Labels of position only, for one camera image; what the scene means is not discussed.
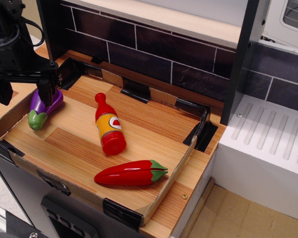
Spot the purple toy eggplant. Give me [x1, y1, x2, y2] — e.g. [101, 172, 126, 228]
[28, 89, 64, 130]

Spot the white drying rack sink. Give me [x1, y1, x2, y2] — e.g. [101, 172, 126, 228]
[212, 96, 298, 220]

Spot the black oven control panel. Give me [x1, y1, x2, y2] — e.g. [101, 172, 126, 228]
[40, 197, 100, 238]

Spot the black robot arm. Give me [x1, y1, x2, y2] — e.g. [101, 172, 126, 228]
[0, 0, 59, 107]

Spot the black vertical post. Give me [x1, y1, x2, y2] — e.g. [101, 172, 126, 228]
[221, 0, 270, 125]

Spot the white appliance with rack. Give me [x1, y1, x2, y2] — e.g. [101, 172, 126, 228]
[263, 0, 298, 49]

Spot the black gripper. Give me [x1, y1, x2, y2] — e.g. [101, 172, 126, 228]
[0, 37, 59, 108]

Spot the red hot sauce bottle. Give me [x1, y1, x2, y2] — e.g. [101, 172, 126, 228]
[95, 93, 127, 155]

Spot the red toy chili pepper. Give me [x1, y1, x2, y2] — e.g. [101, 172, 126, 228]
[94, 160, 168, 185]

